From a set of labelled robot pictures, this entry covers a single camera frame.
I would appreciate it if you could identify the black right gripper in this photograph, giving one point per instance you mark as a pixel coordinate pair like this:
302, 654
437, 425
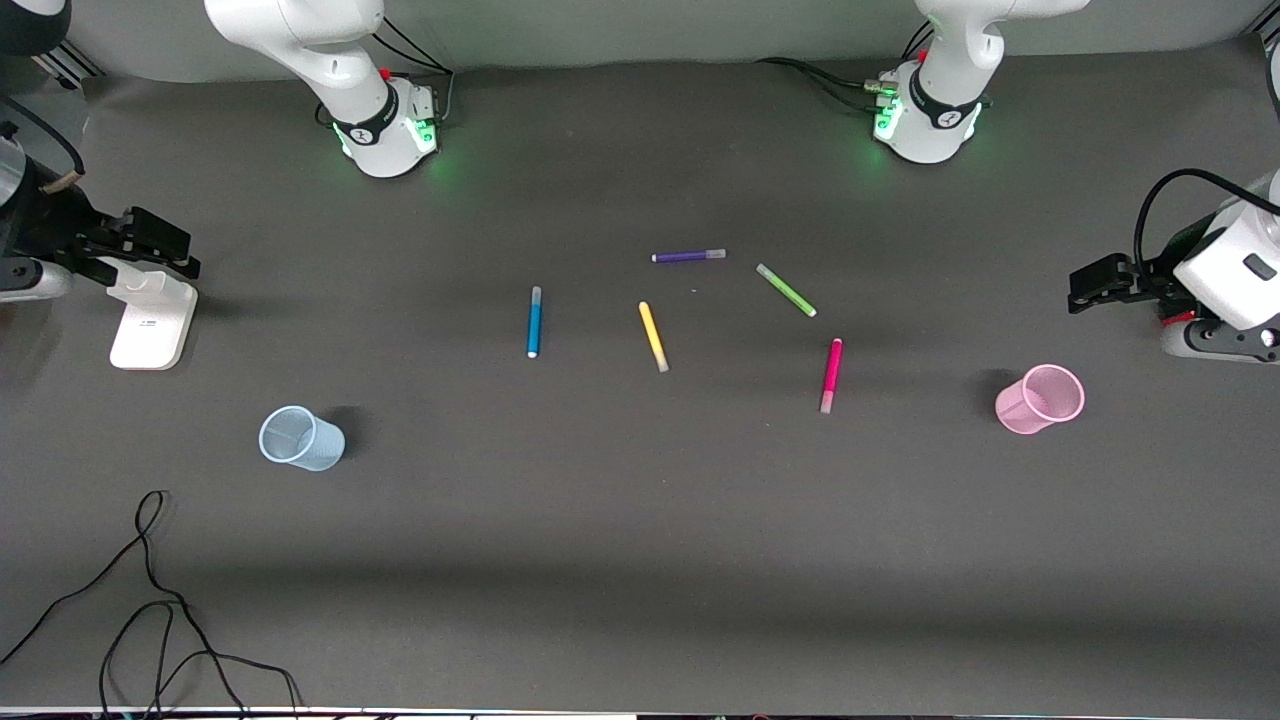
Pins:
55, 228

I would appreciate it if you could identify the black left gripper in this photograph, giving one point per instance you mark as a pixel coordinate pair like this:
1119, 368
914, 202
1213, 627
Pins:
1150, 276

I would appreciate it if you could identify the pink marker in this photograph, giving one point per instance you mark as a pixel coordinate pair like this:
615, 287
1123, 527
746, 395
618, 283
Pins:
832, 370

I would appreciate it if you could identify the blue marker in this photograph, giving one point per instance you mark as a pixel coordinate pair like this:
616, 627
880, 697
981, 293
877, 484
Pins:
534, 325

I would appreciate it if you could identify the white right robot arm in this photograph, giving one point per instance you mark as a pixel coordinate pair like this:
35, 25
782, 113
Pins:
340, 60

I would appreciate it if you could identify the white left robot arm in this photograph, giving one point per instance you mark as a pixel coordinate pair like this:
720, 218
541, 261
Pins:
940, 90

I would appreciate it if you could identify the white stand base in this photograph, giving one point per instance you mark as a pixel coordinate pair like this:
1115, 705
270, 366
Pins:
150, 330

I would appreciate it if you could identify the pink mesh cup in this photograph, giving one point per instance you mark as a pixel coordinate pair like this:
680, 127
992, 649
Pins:
1025, 410

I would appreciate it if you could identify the blue mesh cup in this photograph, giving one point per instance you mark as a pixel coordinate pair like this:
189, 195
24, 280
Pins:
310, 445

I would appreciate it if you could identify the green marker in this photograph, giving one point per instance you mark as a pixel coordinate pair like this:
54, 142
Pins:
787, 291

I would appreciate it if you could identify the purple marker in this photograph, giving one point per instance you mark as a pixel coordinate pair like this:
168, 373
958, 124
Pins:
685, 256

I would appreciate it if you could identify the yellow marker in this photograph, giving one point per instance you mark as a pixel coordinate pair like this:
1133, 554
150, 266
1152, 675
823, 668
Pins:
652, 335

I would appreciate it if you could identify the dark grey table mat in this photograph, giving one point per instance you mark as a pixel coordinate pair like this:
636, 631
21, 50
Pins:
640, 560

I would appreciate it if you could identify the aluminium frame profile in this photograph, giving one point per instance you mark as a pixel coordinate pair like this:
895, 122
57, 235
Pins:
70, 65
1262, 40

